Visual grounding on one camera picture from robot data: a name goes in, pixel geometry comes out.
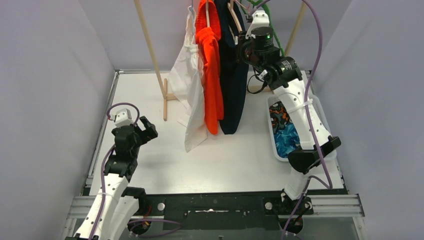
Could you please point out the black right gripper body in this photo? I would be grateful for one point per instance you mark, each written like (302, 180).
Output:
(245, 49)

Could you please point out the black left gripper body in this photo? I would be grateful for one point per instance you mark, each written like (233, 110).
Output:
(139, 135)

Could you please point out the green hanger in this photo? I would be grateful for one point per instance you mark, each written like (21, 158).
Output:
(263, 5)

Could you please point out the wooden hanger of navy shorts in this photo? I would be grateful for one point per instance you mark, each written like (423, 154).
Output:
(236, 21)

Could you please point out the navy blue shorts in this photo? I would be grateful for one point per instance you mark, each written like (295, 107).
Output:
(233, 74)

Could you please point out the wooden hanger of orange shorts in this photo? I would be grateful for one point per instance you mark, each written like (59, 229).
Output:
(207, 13)

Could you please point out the camouflage orange grey shorts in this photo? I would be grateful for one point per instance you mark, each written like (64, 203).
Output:
(279, 117)

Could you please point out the clear plastic basket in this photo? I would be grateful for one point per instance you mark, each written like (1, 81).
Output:
(320, 113)

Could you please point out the blue patterned shorts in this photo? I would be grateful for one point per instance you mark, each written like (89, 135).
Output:
(286, 140)

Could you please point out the pink hanger of blue shorts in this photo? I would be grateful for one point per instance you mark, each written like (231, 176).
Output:
(239, 2)

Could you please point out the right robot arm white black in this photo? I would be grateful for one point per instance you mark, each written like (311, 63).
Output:
(284, 78)

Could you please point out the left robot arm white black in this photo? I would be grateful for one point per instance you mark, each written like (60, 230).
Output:
(116, 202)

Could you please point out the white shorts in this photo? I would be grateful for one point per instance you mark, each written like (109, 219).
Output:
(186, 82)

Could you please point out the wooden clothes rack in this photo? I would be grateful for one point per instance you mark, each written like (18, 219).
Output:
(163, 84)

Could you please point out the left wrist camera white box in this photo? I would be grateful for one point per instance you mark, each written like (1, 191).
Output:
(122, 118)

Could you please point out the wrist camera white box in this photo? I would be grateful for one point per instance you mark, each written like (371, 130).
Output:
(259, 19)
(122, 118)

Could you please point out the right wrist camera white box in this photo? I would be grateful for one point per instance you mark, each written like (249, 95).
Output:
(259, 19)

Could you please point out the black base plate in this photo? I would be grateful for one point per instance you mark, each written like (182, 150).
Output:
(269, 210)

